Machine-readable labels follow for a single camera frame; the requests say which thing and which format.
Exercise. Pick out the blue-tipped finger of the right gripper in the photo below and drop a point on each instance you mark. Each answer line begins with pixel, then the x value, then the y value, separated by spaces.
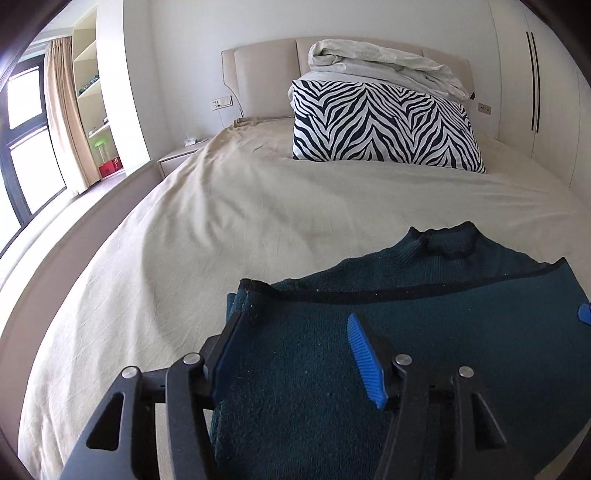
pixel 584 313

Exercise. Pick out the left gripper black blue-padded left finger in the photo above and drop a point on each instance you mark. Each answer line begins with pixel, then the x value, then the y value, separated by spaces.
pixel 221 354

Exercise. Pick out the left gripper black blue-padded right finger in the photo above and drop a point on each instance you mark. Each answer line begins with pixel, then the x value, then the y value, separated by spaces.
pixel 374 356

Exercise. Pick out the dark teal knit sweater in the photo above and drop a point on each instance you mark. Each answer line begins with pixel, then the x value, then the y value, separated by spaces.
pixel 290 401

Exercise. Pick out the beige bed sheet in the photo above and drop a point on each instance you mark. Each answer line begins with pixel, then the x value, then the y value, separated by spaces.
pixel 244 208

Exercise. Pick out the white bedside table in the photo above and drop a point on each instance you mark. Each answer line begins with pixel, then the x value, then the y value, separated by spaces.
pixel 169 162

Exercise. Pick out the red storage box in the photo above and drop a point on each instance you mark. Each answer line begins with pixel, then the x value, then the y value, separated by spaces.
pixel 109 167

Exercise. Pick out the green lamp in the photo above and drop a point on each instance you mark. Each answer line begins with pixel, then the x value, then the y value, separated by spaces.
pixel 100 146

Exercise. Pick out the zebra print pillow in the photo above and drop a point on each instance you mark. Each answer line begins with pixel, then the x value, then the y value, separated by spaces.
pixel 356 121

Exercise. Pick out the beige upholstered headboard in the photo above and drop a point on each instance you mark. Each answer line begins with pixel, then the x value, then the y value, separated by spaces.
pixel 260 74

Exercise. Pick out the crumpled white duvet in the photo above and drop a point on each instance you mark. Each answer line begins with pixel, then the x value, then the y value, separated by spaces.
pixel 368 60

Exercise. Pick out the beige curtain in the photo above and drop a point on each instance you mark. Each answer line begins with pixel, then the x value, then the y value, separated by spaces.
pixel 67 134

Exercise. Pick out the white shelf unit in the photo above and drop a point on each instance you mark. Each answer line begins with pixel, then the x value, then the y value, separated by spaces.
pixel 87 82

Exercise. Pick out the beige bed frame side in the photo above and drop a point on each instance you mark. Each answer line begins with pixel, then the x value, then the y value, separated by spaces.
pixel 38 284

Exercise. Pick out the white wardrobe with black handles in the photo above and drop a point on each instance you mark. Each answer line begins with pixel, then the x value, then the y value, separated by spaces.
pixel 541 88

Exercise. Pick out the small wall socket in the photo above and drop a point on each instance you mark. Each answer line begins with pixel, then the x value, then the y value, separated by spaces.
pixel 483 108

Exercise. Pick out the wall socket panel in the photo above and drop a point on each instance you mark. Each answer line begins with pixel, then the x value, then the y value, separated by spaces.
pixel 221 103

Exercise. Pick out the window with dark frame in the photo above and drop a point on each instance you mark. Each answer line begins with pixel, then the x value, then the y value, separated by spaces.
pixel 30 176

